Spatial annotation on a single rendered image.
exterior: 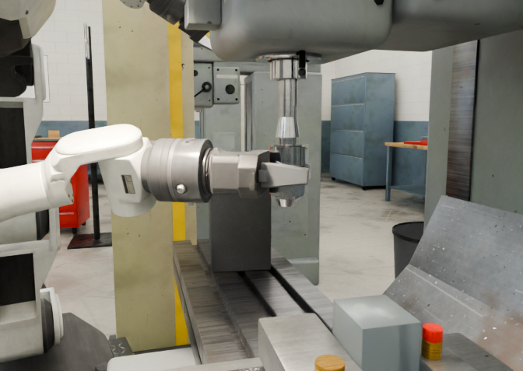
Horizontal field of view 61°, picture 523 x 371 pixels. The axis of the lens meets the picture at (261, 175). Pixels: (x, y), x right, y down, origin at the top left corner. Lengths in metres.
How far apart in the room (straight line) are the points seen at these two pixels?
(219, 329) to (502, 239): 0.45
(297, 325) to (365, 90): 7.45
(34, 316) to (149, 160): 0.75
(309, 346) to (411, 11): 0.37
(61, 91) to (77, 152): 9.07
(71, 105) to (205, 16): 9.11
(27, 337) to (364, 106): 7.01
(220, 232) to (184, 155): 0.33
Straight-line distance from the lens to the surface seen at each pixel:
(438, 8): 0.56
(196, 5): 0.56
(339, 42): 0.53
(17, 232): 1.14
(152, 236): 2.36
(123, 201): 0.65
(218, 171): 0.57
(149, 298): 2.46
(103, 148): 0.61
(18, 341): 1.32
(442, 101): 0.93
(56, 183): 0.63
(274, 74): 0.58
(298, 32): 0.50
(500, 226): 0.80
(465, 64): 0.88
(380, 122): 7.95
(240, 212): 0.88
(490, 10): 0.60
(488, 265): 0.79
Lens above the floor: 1.23
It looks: 7 degrees down
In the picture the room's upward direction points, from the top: straight up
